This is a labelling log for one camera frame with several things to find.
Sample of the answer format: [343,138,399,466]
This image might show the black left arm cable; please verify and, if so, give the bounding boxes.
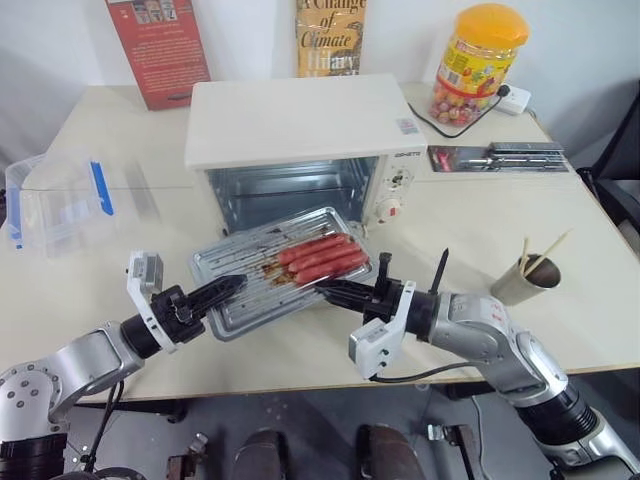
[79,378,126,475]

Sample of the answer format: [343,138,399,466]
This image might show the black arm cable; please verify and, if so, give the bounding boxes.
[367,361,484,386]
[79,378,126,475]

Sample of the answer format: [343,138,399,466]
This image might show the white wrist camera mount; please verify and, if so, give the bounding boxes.
[347,280,418,382]
[124,249,180,355]

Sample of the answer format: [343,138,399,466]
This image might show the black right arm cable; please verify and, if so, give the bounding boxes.
[367,361,484,386]

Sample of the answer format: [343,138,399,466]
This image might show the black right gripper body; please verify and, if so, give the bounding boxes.
[362,252,407,325]

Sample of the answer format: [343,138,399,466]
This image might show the yellow book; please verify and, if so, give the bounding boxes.
[294,0,370,79]

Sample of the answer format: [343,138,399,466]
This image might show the white toaster oven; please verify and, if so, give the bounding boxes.
[183,73,429,237]

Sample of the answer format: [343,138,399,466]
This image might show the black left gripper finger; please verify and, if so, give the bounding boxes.
[187,273,250,308]
[199,283,247,321]

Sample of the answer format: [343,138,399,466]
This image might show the ribbed metal baking tray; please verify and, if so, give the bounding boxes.
[187,205,376,343]

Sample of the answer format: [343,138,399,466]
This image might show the red book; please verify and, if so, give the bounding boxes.
[103,0,213,112]

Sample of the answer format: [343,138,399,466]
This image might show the black table frame bar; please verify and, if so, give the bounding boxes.
[73,397,189,422]

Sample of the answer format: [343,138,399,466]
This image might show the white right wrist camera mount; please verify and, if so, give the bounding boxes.
[347,280,418,382]

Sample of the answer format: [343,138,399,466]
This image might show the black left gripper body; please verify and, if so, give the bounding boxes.
[148,284,208,347]

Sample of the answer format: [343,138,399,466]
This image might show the candy jar with orange lid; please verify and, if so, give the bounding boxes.
[430,3,531,127]

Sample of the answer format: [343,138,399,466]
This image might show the black zip tie tail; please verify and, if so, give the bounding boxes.
[430,247,452,297]

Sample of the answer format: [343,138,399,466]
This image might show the clear box with blue clips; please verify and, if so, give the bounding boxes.
[3,153,157,260]

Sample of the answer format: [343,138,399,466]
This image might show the white power socket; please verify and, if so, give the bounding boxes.
[492,83,533,117]

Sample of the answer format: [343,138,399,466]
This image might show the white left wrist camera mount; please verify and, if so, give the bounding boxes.
[124,249,180,355]

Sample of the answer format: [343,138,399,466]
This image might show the black power cable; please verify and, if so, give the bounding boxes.
[406,83,512,139]

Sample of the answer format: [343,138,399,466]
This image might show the red sausages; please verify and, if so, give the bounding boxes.
[217,218,376,287]

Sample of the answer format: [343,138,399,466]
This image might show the metal cup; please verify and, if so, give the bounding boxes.
[489,253,563,308]

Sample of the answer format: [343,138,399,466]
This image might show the black chair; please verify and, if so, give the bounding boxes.
[574,76,640,227]

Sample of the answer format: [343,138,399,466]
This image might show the red sausage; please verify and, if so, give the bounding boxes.
[289,248,367,277]
[277,233,350,264]
[294,257,370,286]
[285,241,361,271]

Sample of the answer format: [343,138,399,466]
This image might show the white oven timer knob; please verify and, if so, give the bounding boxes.
[375,196,406,222]

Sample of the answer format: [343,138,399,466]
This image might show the dark long flat box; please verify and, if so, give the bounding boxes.
[487,141,567,154]

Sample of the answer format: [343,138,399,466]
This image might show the dark rounded shape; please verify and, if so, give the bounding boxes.
[354,423,420,480]
[233,428,292,480]

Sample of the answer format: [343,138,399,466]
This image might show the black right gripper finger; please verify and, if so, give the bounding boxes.
[313,285,375,315]
[323,278,378,297]

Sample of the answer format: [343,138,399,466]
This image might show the metal caster bracket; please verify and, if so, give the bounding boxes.
[426,422,479,480]
[166,431,210,480]

